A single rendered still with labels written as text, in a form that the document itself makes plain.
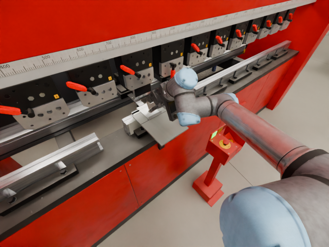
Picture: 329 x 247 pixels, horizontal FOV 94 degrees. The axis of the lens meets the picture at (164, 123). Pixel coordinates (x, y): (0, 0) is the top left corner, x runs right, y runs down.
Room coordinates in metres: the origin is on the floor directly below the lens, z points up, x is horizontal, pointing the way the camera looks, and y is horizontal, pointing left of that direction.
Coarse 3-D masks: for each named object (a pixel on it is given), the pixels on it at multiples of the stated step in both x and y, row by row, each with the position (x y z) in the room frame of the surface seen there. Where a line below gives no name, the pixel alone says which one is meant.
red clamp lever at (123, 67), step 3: (120, 66) 0.58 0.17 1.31; (123, 66) 0.58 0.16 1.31; (123, 69) 0.57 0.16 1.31; (126, 69) 0.58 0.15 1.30; (129, 69) 0.59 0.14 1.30; (129, 72) 0.59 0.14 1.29; (132, 72) 0.59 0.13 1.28; (135, 72) 0.63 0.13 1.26; (135, 75) 0.62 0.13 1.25; (138, 75) 0.61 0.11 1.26
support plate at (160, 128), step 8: (136, 120) 0.61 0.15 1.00; (144, 120) 0.60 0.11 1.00; (152, 120) 0.60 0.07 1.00; (160, 120) 0.60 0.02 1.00; (168, 120) 0.60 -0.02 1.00; (176, 120) 0.60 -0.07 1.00; (144, 128) 0.54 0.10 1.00; (152, 128) 0.54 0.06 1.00; (160, 128) 0.54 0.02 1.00; (168, 128) 0.54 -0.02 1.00; (176, 128) 0.54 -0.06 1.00; (184, 128) 0.54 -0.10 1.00; (152, 136) 0.49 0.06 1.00; (160, 136) 0.49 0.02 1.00; (168, 136) 0.49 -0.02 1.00; (176, 136) 0.49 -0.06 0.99; (160, 144) 0.44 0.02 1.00
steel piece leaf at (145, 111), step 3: (144, 108) 0.70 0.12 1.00; (147, 108) 0.70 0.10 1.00; (141, 111) 0.67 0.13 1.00; (144, 111) 0.67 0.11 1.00; (147, 111) 0.67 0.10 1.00; (156, 111) 0.67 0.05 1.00; (159, 111) 0.65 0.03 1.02; (144, 114) 0.65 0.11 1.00; (147, 114) 0.65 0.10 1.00; (150, 114) 0.65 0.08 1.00; (153, 114) 0.63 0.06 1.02; (156, 114) 0.64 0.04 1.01; (159, 114) 0.65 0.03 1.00; (147, 117) 0.62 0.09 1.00; (150, 117) 0.61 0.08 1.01; (153, 117) 0.62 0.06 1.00
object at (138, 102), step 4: (120, 88) 0.86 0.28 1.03; (124, 88) 0.86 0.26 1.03; (120, 92) 0.83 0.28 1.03; (124, 92) 0.84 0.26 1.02; (128, 92) 0.85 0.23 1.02; (132, 92) 0.86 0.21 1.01; (120, 96) 0.81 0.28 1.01; (124, 96) 0.83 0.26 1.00; (128, 96) 0.82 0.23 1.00; (132, 96) 0.82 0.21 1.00; (136, 100) 0.77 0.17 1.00; (140, 100) 0.77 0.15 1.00; (140, 104) 0.73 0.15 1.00
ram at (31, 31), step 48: (0, 0) 0.45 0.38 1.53; (48, 0) 0.51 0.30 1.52; (96, 0) 0.59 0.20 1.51; (144, 0) 0.70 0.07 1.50; (192, 0) 0.85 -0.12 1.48; (240, 0) 1.10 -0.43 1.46; (288, 0) 1.55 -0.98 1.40; (0, 48) 0.41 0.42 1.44; (48, 48) 0.48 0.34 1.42; (144, 48) 0.69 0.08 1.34
